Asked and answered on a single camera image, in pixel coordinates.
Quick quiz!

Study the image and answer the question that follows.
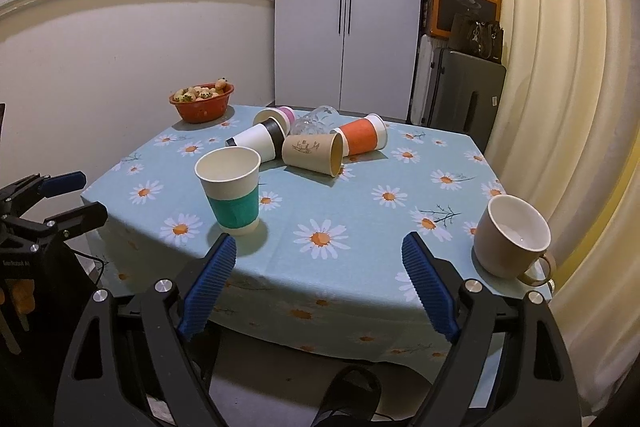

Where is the teal and white paper cup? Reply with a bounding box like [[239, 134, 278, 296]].
[[194, 146, 260, 236]]

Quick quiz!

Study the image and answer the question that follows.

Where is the black and white paper cup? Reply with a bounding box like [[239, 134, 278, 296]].
[[224, 117, 285, 162]]

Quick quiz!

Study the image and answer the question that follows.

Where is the orange and white paper cup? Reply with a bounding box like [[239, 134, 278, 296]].
[[333, 114, 388, 157]]

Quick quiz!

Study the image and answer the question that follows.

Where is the brown kraft paper cup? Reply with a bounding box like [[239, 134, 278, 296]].
[[282, 133, 343, 178]]

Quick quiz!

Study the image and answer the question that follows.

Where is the pink and white paper cup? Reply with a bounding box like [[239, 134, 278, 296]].
[[253, 106, 296, 135]]

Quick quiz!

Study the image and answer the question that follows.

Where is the clear glass cup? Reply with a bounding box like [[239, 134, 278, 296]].
[[290, 105, 340, 135]]

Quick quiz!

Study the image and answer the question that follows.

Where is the beige ceramic mug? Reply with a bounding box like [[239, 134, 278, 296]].
[[473, 195, 556, 287]]

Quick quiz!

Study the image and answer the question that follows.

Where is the blue daisy tablecloth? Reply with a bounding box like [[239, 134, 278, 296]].
[[82, 105, 526, 379]]

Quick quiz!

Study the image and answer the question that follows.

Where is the cream curtain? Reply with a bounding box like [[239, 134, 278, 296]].
[[487, 0, 639, 414]]

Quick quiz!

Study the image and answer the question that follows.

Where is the red bowl with snacks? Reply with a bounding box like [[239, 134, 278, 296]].
[[169, 78, 234, 124]]

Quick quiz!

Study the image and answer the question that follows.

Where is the dark grey suitcase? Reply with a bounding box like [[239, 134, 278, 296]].
[[424, 48, 506, 152]]

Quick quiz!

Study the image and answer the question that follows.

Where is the white suitcase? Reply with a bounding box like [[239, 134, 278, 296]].
[[409, 35, 446, 127]]

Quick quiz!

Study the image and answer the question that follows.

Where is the dark handbag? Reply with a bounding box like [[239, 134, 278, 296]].
[[448, 13, 503, 63]]

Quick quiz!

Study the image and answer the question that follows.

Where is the white double door wardrobe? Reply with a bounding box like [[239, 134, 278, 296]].
[[274, 0, 420, 120]]

